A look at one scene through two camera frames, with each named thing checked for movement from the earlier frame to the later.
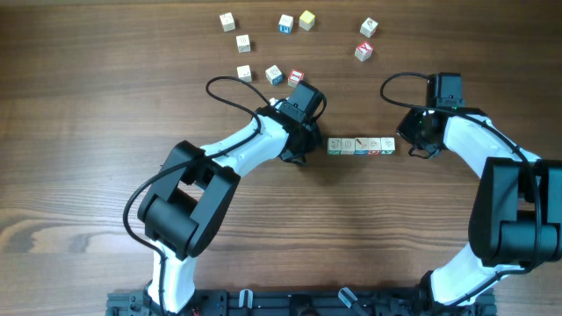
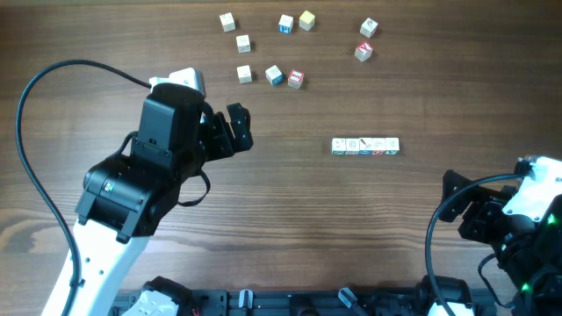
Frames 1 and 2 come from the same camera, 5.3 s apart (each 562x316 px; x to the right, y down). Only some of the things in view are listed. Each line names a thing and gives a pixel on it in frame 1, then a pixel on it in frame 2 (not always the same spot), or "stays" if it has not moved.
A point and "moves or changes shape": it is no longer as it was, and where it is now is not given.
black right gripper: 406,131 → 483,201
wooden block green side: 334,146 moves or changes shape
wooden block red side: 244,74 stays
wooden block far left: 227,21 stays
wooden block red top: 295,77 stays
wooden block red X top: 363,51 stays
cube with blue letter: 285,24 stays
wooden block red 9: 368,27 stays
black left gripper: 315,142 → 223,146
